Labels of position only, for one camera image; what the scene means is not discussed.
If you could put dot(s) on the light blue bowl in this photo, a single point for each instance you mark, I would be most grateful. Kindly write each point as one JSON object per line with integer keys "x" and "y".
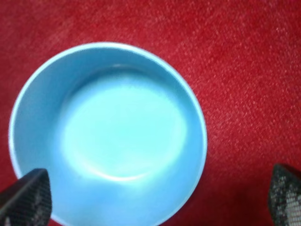
{"x": 119, "y": 131}

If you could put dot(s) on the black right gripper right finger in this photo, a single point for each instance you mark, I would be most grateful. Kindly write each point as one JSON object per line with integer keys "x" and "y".
{"x": 284, "y": 196}

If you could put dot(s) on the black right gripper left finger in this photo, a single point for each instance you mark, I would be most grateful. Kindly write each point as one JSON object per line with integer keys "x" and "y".
{"x": 27, "y": 202}

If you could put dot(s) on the red velvet tablecloth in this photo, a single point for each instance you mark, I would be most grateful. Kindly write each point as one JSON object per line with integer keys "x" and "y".
{"x": 242, "y": 58}

